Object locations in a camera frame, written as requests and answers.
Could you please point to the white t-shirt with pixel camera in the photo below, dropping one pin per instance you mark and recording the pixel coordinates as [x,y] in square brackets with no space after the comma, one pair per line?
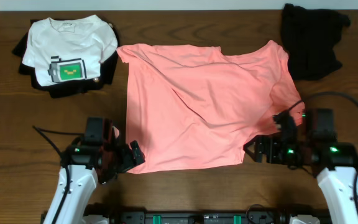
[69,50]

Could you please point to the black folded garment under white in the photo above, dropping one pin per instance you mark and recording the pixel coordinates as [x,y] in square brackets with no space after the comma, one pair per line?
[73,87]

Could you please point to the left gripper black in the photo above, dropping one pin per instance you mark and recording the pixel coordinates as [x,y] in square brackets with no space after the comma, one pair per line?
[129,162]

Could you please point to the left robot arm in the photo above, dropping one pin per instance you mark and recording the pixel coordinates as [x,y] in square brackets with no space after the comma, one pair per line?
[76,183]

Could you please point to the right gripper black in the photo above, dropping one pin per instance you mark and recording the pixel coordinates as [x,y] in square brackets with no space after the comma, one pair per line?
[273,141]

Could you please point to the black crumpled garment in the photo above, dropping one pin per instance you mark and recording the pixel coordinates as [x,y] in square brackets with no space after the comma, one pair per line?
[309,35]

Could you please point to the pink t-shirt with brown print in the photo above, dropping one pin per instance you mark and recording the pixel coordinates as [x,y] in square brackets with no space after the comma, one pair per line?
[193,107]

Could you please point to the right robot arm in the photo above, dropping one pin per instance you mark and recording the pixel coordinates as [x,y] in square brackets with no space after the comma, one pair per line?
[333,164]

